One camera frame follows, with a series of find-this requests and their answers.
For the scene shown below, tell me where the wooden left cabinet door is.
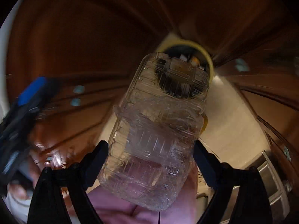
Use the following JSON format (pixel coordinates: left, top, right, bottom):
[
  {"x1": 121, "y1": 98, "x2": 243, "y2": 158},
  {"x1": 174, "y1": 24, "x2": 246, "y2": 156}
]
[{"x1": 6, "y1": 0, "x2": 168, "y2": 101}]

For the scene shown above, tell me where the wooden corner cabinet door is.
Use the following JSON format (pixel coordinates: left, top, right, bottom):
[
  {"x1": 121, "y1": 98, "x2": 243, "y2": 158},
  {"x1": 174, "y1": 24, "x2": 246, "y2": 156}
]
[{"x1": 146, "y1": 0, "x2": 298, "y2": 64}]

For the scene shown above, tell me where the light blue child lock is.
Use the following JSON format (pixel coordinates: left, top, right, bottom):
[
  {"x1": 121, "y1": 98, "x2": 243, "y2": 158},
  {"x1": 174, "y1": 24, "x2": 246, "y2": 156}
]
[{"x1": 235, "y1": 58, "x2": 250, "y2": 72}]

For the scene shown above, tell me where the clear plastic clamshell container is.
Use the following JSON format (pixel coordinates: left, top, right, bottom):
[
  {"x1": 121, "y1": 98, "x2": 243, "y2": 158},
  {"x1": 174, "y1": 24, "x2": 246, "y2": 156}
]
[{"x1": 98, "y1": 53, "x2": 209, "y2": 211}]

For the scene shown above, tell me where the person's left hand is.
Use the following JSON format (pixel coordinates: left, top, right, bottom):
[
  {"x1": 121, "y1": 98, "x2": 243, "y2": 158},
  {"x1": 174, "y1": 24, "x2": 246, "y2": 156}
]
[{"x1": 8, "y1": 164, "x2": 41, "y2": 200}]

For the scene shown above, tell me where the round black trash bin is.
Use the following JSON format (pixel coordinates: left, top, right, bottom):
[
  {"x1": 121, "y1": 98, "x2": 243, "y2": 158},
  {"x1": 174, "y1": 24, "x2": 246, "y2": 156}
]
[{"x1": 156, "y1": 37, "x2": 214, "y2": 85}]

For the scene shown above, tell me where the pink trousered right leg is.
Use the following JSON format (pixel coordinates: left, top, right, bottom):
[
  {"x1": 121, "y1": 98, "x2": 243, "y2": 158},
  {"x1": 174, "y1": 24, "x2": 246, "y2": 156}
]
[{"x1": 67, "y1": 163, "x2": 199, "y2": 224}]

